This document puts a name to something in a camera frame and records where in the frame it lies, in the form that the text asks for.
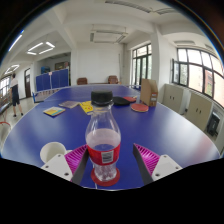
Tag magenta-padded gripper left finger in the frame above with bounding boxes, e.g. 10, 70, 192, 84
40, 143, 90, 186

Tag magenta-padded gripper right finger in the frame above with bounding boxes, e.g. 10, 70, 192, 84
132, 143, 184, 186

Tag clear red-labelled water bottle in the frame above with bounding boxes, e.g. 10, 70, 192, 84
84, 90, 122, 183

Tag white cup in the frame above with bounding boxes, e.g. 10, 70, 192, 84
39, 141, 69, 164

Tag yellow and blue booklet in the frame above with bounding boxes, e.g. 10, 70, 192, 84
42, 106, 67, 118

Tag grey booklet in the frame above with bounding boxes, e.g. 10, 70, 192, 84
58, 100, 81, 110

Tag red table tennis paddle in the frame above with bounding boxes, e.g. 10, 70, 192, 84
130, 102, 150, 113
123, 95, 138, 103

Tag white cabinet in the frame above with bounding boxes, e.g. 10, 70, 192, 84
185, 91, 214, 133
162, 83, 185, 115

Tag blue low court barrier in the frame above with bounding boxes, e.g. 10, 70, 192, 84
32, 88, 64, 104

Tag brown cardboard file box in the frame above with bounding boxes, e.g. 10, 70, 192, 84
139, 78, 159, 108

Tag blue red-legged ping-pong table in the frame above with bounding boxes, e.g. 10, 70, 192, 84
0, 101, 13, 131

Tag black table tennis paddle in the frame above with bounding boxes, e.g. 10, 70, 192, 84
112, 96, 132, 107

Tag person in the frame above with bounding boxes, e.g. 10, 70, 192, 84
9, 72, 24, 118

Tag blue partition panels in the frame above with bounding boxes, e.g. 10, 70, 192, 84
35, 68, 70, 92

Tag dark brown door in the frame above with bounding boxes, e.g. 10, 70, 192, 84
24, 67, 32, 99

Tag brown chair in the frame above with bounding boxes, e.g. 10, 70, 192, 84
107, 75, 120, 85
76, 77, 89, 86

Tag wide black-framed window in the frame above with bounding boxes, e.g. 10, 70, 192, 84
171, 47, 224, 108

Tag tall black-framed window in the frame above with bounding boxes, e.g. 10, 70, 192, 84
131, 43, 153, 87

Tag ceiling light group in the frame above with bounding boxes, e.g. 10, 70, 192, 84
3, 31, 57, 76

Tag ceiling air-conditioner unit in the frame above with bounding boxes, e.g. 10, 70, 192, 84
89, 30, 129, 44

